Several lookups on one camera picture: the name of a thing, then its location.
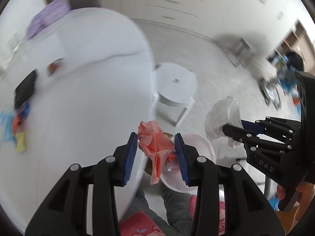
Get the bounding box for person right hand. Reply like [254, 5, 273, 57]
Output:
[292, 182, 314, 228]

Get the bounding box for white round plastic stool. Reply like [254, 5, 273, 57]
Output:
[156, 62, 197, 127]

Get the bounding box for brown round base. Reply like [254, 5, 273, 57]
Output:
[145, 132, 174, 176]

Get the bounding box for grey quilted trouser legs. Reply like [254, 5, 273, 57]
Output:
[121, 184, 193, 235]

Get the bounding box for yellow paper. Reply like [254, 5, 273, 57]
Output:
[15, 132, 26, 153]

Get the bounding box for pink paper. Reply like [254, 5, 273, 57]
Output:
[137, 120, 176, 185]

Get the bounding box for brown small wrapper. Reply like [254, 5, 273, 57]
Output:
[47, 58, 64, 76]

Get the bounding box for red crumpled wrapper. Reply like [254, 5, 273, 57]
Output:
[12, 101, 31, 134]

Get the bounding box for white trash bin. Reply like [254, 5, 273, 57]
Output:
[161, 133, 216, 195]

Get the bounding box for child ride-on toy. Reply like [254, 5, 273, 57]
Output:
[258, 51, 304, 110]

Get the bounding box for white tissue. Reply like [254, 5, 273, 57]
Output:
[205, 96, 243, 141]

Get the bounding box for grey metal stool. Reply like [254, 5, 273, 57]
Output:
[226, 37, 256, 68]

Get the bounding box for cream drawer cabinet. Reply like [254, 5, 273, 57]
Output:
[118, 0, 237, 25]

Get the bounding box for black comb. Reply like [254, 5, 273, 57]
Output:
[14, 69, 37, 110]

